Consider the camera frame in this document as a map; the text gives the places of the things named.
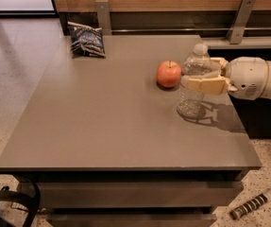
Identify left metal bracket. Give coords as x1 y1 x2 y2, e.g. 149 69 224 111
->
95 0 112 35

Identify lower grey drawer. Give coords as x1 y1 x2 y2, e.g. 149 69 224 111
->
47 214 216 227

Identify right metal bracket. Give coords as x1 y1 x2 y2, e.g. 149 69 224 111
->
227 0 256 44

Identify clear plastic water bottle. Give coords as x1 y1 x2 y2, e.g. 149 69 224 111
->
177 44 212 117

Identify metal bracket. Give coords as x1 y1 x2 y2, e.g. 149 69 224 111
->
95 0 112 35
227 0 256 44

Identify grey drawer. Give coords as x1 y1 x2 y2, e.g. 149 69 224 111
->
38 182 243 208
47 214 216 227

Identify blue chip bag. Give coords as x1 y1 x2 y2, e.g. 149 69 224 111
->
68 22 106 58

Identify red apple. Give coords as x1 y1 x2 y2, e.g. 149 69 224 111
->
156 61 181 88

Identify upper grey drawer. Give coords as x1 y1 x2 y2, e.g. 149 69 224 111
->
38 182 243 208

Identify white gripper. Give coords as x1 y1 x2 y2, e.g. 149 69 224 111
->
181 57 268 100

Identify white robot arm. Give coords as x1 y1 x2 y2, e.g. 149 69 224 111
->
181 57 271 100

